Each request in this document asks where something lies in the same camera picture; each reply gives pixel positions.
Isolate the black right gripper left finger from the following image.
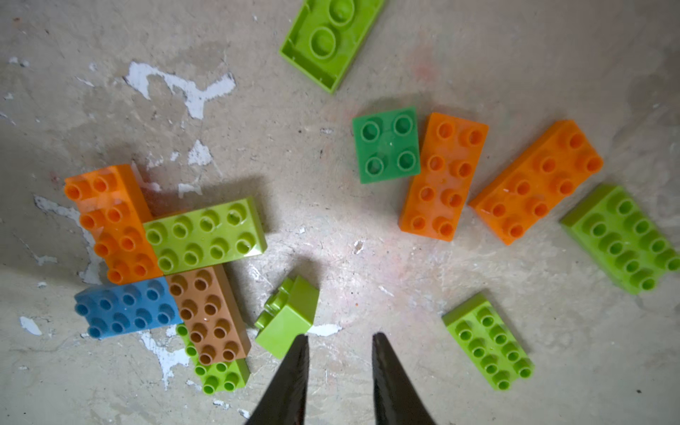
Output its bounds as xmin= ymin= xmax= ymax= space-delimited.
xmin=247 ymin=335 xmax=310 ymax=425

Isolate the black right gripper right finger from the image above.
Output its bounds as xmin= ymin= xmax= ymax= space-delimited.
xmin=372 ymin=332 xmax=435 ymax=424

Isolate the lime brick front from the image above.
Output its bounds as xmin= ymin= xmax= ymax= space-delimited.
xmin=175 ymin=323 xmax=251 ymax=395

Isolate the small lime brick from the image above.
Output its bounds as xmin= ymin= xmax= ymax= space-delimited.
xmin=255 ymin=276 xmax=320 ymax=359

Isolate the tan brick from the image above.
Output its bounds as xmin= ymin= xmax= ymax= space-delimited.
xmin=166 ymin=265 xmax=251 ymax=366

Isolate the orange brick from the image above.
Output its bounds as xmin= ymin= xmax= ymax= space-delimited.
xmin=469 ymin=120 xmax=604 ymax=245
xmin=65 ymin=165 xmax=163 ymax=285
xmin=398 ymin=113 xmax=489 ymax=242
xmin=442 ymin=293 xmax=535 ymax=391

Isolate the blue brick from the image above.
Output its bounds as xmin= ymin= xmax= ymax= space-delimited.
xmin=74 ymin=276 xmax=182 ymax=339

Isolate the green square brick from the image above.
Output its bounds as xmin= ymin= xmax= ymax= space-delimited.
xmin=352 ymin=106 xmax=421 ymax=184

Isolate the orange brick front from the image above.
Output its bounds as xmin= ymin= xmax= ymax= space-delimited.
xmin=65 ymin=165 xmax=163 ymax=285

